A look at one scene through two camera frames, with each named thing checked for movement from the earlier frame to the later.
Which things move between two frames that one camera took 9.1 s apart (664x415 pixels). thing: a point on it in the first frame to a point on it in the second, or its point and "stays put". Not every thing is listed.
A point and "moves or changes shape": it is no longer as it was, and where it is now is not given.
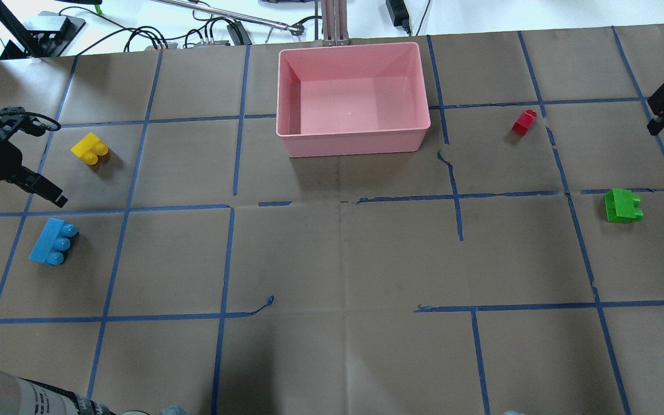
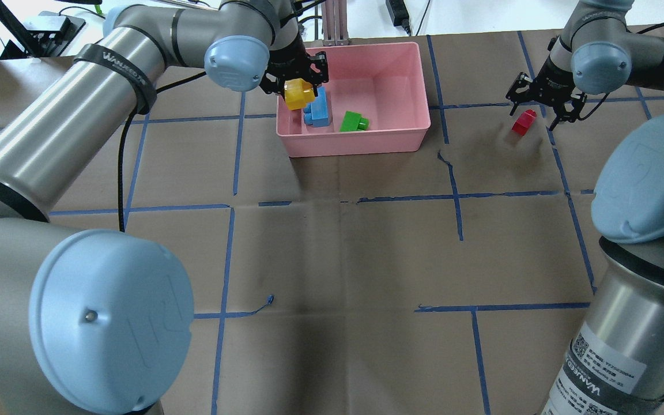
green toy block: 622,206 to 354,121
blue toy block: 54,240 moves or changes shape
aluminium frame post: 334,23 stays put
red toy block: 521,126 stays put
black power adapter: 399,14 stays put
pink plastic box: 351,100 stays put
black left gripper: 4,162 to 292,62
